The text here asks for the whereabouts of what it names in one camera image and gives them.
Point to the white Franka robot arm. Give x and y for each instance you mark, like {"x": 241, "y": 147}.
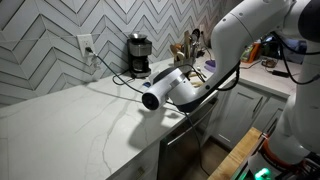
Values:
{"x": 240, "y": 33}

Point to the metal utensil holder cup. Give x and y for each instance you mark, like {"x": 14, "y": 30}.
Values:
{"x": 186, "y": 61}

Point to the wooden spoon in holder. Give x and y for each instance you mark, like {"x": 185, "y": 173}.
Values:
{"x": 173, "y": 50}

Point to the small metal spoon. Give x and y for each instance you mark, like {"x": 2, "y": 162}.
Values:
{"x": 199, "y": 69}

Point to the small orange-brown wooden spoon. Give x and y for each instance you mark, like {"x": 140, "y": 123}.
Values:
{"x": 179, "y": 47}

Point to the pale plastic spatula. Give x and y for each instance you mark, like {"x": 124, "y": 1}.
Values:
{"x": 180, "y": 55}

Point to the black steel coffee maker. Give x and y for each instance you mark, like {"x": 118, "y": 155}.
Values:
{"x": 139, "y": 50}

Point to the tall flat wooden spatula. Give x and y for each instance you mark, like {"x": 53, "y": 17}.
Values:
{"x": 187, "y": 41}

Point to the black dishwasher front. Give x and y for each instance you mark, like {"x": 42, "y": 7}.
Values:
{"x": 181, "y": 146}

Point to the black ladle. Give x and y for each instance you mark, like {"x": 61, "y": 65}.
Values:
{"x": 196, "y": 34}

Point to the wide grey cabinet door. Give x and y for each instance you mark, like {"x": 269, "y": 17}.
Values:
{"x": 238, "y": 113}

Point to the orange and green canister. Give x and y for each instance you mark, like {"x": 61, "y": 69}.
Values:
{"x": 250, "y": 51}

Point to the wooden board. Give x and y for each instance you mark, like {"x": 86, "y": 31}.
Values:
{"x": 233, "y": 160}

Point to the brown round object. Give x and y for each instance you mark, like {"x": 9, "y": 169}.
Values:
{"x": 269, "y": 62}

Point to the narrow grey cabinet door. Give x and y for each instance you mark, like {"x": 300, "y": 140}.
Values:
{"x": 271, "y": 113}

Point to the black power adapter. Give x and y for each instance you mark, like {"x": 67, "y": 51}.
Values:
{"x": 280, "y": 73}

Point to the small black object by wall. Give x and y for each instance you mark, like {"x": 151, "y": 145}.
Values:
{"x": 200, "y": 53}

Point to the small white wall outlet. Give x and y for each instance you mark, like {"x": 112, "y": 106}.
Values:
{"x": 201, "y": 28}

